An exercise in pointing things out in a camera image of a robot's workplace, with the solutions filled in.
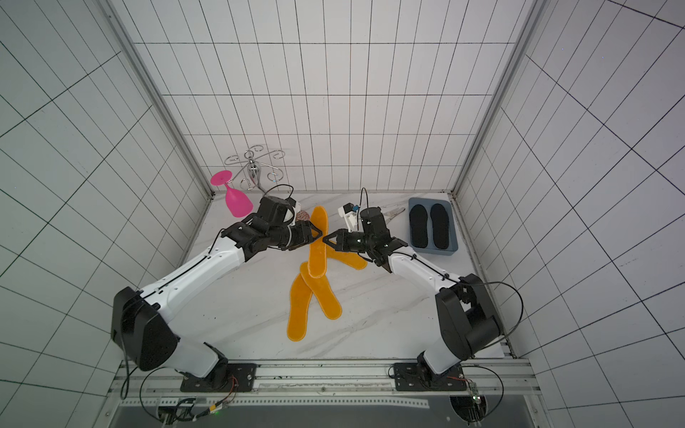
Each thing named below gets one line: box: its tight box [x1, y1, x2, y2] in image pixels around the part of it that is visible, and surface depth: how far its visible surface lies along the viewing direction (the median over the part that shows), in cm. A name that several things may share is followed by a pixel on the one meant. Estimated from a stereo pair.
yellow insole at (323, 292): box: [299, 262, 343, 321], surface depth 91 cm
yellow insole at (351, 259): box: [325, 242, 368, 271], surface depth 99 cm
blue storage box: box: [407, 197, 459, 256], surface depth 109 cm
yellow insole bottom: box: [287, 272, 314, 342], surface depth 87 cm
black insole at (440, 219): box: [429, 203, 450, 249], surface depth 109 cm
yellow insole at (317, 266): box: [307, 205, 329, 279], surface depth 81 cm
